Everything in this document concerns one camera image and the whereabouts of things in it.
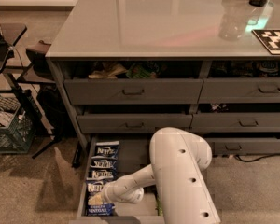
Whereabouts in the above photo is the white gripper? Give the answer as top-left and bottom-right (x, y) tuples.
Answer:
(88, 180), (144, 205)

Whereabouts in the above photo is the blue kettle chip bag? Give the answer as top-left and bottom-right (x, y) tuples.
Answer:
(89, 169), (117, 180)
(91, 158), (117, 169)
(94, 141), (119, 159)
(86, 180), (114, 216)

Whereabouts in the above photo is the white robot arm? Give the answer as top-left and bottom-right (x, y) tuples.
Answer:
(90, 127), (220, 224)

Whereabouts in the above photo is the open bottom left drawer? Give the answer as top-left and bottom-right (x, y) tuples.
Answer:
(68, 135), (200, 224)

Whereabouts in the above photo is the front green Kettle chip bag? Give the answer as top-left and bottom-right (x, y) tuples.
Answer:
(156, 195), (163, 216)

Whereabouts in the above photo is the middle left grey drawer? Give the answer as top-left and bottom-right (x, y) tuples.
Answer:
(77, 105), (192, 134)

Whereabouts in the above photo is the grey drawer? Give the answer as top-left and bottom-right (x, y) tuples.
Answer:
(190, 104), (280, 133)
(63, 61), (204, 105)
(199, 61), (280, 104)
(77, 105), (192, 134)
(206, 137), (280, 155)

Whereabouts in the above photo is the top left grey drawer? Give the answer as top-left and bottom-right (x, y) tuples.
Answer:
(63, 61), (204, 105)

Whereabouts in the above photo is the middle right grey drawer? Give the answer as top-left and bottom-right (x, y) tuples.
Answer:
(190, 104), (280, 133)

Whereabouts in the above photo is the tan snack bag in drawer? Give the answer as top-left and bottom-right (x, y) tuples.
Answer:
(88, 62), (127, 79)

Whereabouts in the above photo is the bottom right grey drawer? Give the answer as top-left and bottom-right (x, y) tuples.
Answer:
(206, 137), (280, 155)

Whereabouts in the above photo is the green snack bag in drawer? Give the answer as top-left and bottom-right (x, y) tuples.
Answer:
(126, 63), (158, 78)

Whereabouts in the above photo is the grey drawer cabinet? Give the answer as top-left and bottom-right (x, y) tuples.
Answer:
(45, 0), (280, 161)

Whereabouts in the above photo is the top right grey drawer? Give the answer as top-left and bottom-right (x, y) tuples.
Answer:
(199, 61), (280, 104)

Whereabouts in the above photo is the green plastic crate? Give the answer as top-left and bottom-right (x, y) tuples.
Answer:
(0, 91), (35, 153)

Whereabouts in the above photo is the black folding stand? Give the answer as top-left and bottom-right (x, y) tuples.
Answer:
(0, 0), (63, 161)

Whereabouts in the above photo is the black white marker tag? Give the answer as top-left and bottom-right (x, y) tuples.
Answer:
(252, 29), (280, 55)

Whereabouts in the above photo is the black floor cable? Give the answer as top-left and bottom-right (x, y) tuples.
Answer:
(233, 153), (280, 164)

